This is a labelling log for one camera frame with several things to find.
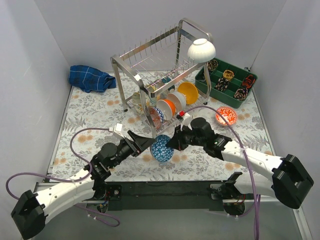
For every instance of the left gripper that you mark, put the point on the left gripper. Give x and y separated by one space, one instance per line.
135 146

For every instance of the yellow bowl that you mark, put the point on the yellow bowl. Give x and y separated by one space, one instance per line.
190 91

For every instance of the green compartment tray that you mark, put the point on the green compartment tray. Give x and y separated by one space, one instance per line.
230 84

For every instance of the white bowl red diamond pattern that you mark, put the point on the white bowl red diamond pattern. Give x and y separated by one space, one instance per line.
159 149

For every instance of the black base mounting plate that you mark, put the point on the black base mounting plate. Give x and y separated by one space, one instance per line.
209 195

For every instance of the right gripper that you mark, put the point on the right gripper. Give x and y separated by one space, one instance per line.
180 139

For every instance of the blue plaid cloth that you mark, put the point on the blue plaid cloth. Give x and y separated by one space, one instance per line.
90 79

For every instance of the rolled brown patterned sock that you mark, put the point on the rolled brown patterned sock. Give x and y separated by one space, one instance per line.
241 94

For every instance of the red patterned bowl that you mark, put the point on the red patterned bowl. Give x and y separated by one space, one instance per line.
155 119

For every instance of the blue zigzag patterned bowl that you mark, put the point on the blue zigzag patterned bowl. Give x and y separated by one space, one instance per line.
157 112

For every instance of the plain white ribbed bowl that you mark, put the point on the plain white ribbed bowl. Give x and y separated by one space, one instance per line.
201 50

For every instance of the floral table mat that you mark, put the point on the floral table mat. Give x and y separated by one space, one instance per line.
85 131

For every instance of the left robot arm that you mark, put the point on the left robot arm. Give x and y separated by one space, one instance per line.
34 210

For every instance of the rolled dark floral sock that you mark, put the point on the rolled dark floral sock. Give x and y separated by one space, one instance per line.
212 65

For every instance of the dark teal bowl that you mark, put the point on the dark teal bowl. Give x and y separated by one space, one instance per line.
166 80

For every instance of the white grey-rimmed bowl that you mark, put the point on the white grey-rimmed bowl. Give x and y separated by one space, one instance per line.
178 99

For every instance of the cream floral bowl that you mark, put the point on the cream floral bowl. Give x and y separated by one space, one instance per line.
137 103

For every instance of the steel two-tier dish rack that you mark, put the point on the steel two-tier dish rack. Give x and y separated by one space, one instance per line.
154 66

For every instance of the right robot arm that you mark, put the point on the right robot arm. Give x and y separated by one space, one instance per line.
284 178

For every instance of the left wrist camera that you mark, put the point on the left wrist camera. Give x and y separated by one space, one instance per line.
116 130

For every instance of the cream bowl red wreath pattern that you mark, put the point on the cream bowl red wreath pattern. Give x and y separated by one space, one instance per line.
228 114

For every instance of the aluminium frame rail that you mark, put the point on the aluminium frame rail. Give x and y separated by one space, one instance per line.
276 222

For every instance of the orange and white bowl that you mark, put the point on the orange and white bowl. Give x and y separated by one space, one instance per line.
167 107

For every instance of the rolled yellow sock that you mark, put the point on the rolled yellow sock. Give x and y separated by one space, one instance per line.
228 74

